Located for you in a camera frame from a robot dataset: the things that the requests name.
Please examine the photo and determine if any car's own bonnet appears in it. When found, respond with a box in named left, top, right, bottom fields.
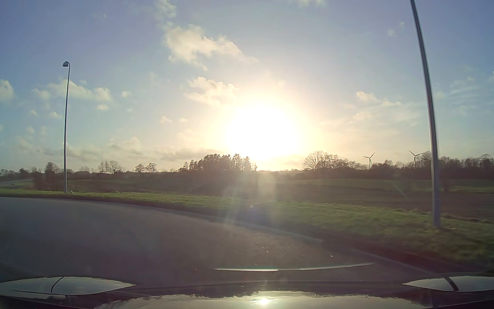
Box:
left=0, top=272, right=494, bottom=309

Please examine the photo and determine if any grass verge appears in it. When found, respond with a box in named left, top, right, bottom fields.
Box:
left=0, top=189, right=494, bottom=268

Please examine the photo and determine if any row of trees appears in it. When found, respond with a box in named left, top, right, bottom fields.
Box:
left=302, top=150, right=494, bottom=181

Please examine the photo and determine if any grey asphalt road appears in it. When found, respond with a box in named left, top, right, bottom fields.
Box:
left=0, top=195, right=458, bottom=292

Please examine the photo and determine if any clump of dark trees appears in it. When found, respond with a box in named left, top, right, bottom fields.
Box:
left=178, top=153, right=258, bottom=173

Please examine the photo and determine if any grey lamp post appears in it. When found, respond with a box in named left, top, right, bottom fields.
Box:
left=62, top=61, right=71, bottom=193
left=409, top=0, right=442, bottom=228

